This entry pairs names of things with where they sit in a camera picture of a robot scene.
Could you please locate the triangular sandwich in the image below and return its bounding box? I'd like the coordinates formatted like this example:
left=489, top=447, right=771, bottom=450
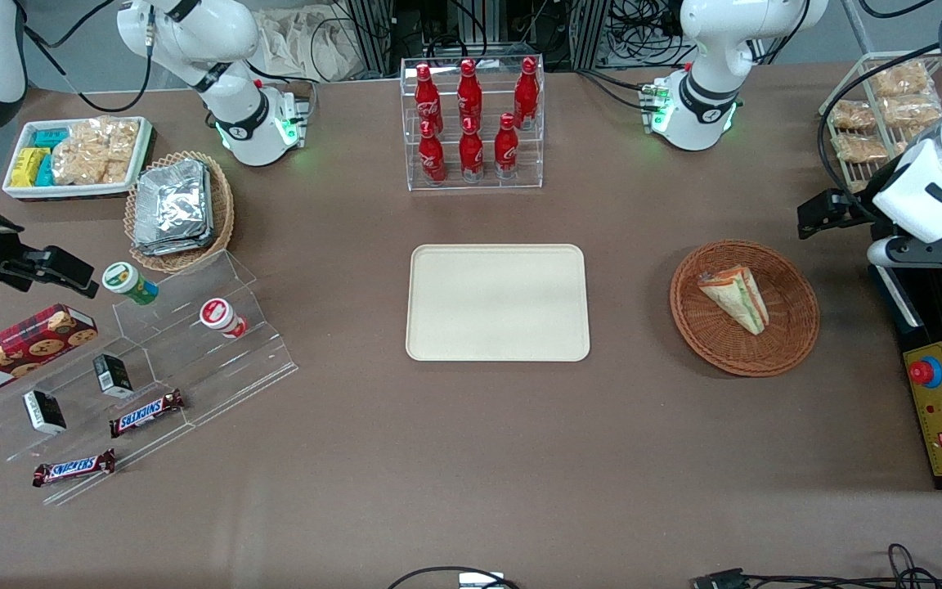
left=698, top=266, right=769, bottom=335

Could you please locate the white rectangular snack tray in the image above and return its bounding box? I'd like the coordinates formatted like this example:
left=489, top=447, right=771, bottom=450
left=2, top=116, right=155, bottom=201

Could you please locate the round brown wicker basket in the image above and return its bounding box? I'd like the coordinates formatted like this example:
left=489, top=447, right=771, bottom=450
left=670, top=239, right=820, bottom=378

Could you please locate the oval wicker basket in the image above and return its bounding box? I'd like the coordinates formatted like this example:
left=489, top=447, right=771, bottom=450
left=124, top=151, right=236, bottom=273

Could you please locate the beige plastic serving tray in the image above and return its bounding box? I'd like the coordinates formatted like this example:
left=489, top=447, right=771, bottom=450
left=406, top=244, right=591, bottom=362

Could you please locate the green lidded snack cup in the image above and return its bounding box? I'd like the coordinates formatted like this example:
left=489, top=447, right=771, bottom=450
left=102, top=262, right=159, bottom=306

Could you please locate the wrapped bread pack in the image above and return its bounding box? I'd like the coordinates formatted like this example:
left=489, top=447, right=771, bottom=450
left=872, top=61, right=932, bottom=99
left=829, top=100, right=877, bottom=132
left=835, top=133, right=889, bottom=164
left=884, top=96, right=942, bottom=130

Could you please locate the red tartan cookie box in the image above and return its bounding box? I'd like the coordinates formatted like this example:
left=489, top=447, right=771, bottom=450
left=0, top=303, right=99, bottom=404

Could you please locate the yellow snack pack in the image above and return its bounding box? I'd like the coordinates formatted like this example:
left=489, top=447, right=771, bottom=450
left=11, top=147, right=51, bottom=187

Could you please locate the silver foil packet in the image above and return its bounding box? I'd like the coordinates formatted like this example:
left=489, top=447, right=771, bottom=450
left=136, top=160, right=213, bottom=245
left=132, top=229, right=216, bottom=258

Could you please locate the small black box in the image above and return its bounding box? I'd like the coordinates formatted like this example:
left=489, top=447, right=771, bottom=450
left=93, top=353, right=135, bottom=399
left=23, top=389, right=68, bottom=435

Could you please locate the clear bag of crackers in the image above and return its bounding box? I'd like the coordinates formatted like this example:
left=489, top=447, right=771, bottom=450
left=52, top=117, right=141, bottom=186

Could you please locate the black machine housing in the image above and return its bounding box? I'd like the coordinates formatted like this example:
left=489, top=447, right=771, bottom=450
left=870, top=260, right=942, bottom=492

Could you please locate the clear acrylic stepped shelf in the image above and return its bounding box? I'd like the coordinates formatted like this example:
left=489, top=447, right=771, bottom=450
left=0, top=250, right=300, bottom=506

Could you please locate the red lidded snack cup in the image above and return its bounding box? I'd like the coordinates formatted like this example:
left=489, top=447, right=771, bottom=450
left=200, top=298, right=248, bottom=339

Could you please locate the brown Snickers bar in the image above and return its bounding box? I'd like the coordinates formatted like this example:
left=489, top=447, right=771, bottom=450
left=33, top=448, right=117, bottom=488
left=109, top=389, right=186, bottom=438

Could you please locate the red cola bottle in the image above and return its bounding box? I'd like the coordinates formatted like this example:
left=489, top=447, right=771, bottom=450
left=514, top=57, right=540, bottom=130
left=419, top=120, right=446, bottom=186
left=494, top=113, right=520, bottom=180
left=457, top=59, right=483, bottom=132
left=415, top=64, right=444, bottom=136
left=459, top=116, right=485, bottom=182

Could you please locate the clear acrylic bottle rack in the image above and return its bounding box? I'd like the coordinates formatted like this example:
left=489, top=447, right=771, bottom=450
left=400, top=56, right=545, bottom=191

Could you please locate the beige crumpled cloth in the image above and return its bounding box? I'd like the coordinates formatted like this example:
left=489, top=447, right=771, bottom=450
left=254, top=7, right=359, bottom=83

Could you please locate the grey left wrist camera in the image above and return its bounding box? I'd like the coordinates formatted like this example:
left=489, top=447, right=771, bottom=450
left=867, top=227, right=942, bottom=270

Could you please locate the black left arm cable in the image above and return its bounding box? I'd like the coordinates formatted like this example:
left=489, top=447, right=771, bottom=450
left=816, top=41, right=942, bottom=223

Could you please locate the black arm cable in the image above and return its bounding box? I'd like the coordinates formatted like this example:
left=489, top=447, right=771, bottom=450
left=816, top=41, right=942, bottom=223
left=20, top=0, right=155, bottom=114

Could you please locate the white wire rack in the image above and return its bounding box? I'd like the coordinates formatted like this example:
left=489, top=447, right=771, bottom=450
left=819, top=51, right=942, bottom=194

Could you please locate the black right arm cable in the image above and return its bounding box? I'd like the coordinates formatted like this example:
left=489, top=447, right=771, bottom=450
left=20, top=0, right=155, bottom=114

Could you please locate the slanted aluminium frame post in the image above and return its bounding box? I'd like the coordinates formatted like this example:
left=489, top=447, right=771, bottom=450
left=841, top=0, right=877, bottom=56

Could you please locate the tangled black cable bundle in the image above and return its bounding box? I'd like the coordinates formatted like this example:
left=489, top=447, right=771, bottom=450
left=608, top=0, right=689, bottom=68

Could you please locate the black coiled cable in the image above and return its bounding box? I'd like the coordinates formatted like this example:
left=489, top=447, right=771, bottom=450
left=745, top=543, right=942, bottom=589

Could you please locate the black cable connector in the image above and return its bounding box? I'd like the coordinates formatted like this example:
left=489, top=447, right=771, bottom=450
left=693, top=568, right=751, bottom=589

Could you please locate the black looped cable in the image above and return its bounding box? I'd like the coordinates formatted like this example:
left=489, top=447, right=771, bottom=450
left=388, top=565, right=521, bottom=589

